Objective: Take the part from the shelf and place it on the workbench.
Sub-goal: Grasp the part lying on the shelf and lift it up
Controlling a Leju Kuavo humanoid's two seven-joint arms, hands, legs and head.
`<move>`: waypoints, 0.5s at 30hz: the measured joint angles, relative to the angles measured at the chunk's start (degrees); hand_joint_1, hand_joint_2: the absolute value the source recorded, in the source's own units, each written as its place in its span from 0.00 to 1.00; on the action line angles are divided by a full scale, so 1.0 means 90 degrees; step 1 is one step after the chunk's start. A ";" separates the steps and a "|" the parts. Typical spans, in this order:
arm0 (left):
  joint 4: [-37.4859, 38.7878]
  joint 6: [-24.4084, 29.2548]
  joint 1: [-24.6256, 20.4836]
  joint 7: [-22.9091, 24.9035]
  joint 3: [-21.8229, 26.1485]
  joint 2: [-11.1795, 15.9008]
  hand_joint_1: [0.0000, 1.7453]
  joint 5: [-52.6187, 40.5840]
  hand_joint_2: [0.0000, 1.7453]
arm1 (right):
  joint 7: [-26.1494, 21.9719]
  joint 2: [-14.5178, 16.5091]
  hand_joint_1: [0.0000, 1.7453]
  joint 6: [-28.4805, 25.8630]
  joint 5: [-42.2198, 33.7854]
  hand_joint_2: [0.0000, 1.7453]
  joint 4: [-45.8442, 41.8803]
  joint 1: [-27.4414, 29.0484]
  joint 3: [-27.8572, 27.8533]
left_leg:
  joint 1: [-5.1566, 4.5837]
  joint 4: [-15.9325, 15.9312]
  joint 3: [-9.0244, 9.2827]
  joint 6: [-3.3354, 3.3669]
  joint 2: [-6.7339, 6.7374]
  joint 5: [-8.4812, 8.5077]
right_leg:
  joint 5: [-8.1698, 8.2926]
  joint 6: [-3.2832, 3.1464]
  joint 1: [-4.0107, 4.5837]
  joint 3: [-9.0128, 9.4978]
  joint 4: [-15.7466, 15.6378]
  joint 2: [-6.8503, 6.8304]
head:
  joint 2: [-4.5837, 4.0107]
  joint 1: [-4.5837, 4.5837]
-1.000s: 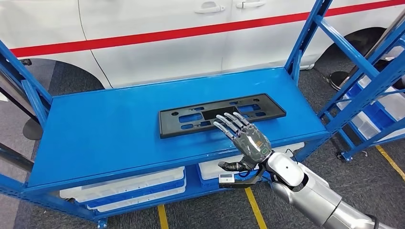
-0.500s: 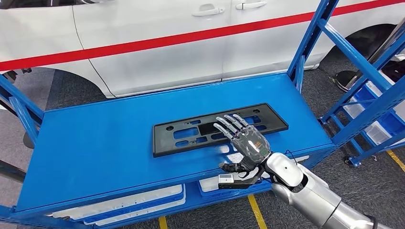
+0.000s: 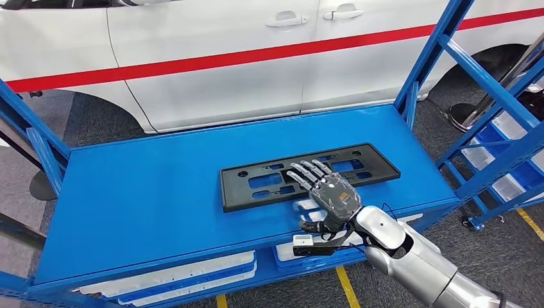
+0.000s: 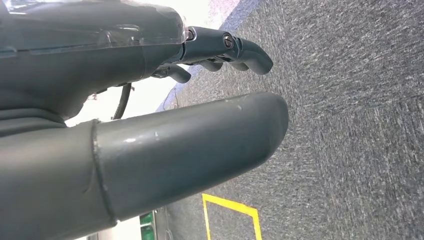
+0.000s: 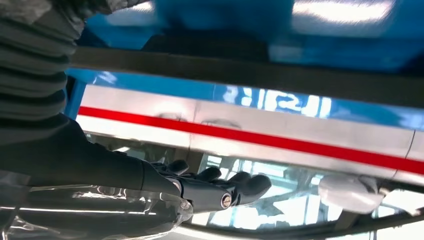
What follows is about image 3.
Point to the black plastic plate part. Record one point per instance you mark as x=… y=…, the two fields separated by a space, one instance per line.
x=231 y=196

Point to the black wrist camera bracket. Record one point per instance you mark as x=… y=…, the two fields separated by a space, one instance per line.
x=314 y=251

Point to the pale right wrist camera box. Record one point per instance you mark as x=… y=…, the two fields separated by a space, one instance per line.
x=303 y=240

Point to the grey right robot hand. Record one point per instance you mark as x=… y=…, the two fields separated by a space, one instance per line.
x=335 y=200

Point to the blue metal shelf rack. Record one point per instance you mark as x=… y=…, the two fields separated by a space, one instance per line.
x=493 y=212
x=148 y=204

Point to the white car with red stripe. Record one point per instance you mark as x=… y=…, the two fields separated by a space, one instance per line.
x=212 y=42

